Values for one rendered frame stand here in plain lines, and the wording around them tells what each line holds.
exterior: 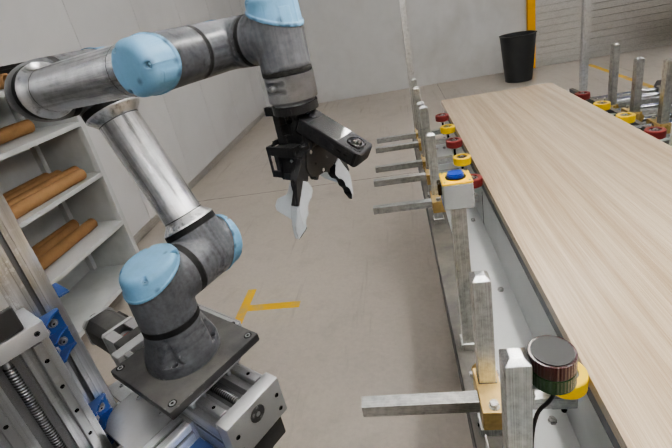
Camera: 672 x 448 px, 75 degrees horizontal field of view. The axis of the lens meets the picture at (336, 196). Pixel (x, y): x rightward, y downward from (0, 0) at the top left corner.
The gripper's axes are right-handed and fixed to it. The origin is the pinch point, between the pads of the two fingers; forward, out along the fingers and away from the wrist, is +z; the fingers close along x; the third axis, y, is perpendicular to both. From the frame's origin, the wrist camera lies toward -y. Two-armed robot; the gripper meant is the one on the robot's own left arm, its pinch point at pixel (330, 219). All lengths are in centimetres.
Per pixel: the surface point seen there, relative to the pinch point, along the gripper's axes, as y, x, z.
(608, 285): -35, -54, 42
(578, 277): -29, -55, 42
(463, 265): -5, -39, 33
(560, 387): -36.0, 3.2, 17.7
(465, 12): 253, -716, 22
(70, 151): 283, -66, 25
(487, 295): -19.4, -17.5, 22.9
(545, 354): -33.8, 1.7, 14.2
